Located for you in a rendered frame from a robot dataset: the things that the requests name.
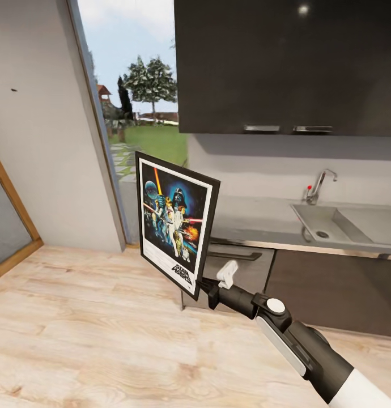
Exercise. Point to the door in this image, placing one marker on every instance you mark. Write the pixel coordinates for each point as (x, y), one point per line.
(18, 236)

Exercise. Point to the cabinet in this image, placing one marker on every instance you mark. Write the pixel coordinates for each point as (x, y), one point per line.
(284, 67)

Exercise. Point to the dishwasher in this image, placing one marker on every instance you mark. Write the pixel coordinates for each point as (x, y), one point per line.
(253, 267)

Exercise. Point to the drop in sink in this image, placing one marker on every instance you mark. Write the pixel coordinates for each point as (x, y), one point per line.
(345, 225)

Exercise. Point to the poster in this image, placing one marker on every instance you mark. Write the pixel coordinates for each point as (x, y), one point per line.
(176, 208)

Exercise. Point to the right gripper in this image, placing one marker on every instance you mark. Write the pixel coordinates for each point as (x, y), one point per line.
(229, 297)

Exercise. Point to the fixed window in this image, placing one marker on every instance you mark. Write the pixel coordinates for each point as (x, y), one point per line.
(128, 56)

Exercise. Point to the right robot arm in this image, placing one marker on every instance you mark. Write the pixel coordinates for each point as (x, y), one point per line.
(337, 381)

